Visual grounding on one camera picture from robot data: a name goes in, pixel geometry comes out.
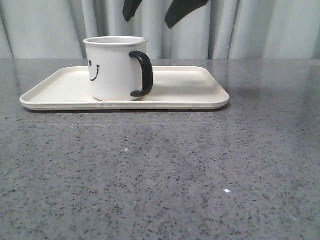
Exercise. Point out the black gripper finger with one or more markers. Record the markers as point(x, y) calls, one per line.
point(130, 8)
point(179, 9)

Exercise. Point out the white smiley face mug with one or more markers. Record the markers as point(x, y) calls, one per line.
point(119, 68)

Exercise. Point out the cream rectangular plastic tray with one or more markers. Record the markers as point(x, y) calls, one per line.
point(174, 88)

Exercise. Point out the pale green pleated curtain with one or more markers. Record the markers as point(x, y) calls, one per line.
point(222, 29)

